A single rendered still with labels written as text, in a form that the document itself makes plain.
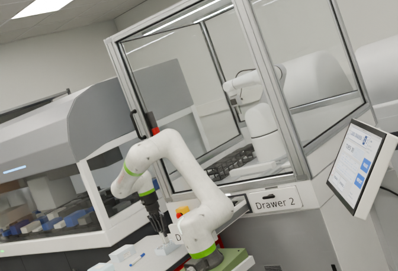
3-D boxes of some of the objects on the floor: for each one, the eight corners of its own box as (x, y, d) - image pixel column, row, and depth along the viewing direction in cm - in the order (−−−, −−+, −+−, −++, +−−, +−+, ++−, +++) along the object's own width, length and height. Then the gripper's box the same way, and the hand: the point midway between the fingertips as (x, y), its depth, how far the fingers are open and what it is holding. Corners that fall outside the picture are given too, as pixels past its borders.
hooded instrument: (156, 364, 338) (51, 97, 323) (9, 346, 460) (-72, 151, 445) (256, 269, 429) (177, 57, 414) (111, 275, 550) (46, 111, 536)
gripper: (138, 206, 298) (153, 246, 300) (154, 204, 288) (170, 245, 290) (147, 201, 303) (163, 240, 305) (163, 199, 293) (179, 239, 295)
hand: (164, 236), depth 297 cm, fingers closed, pressing on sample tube
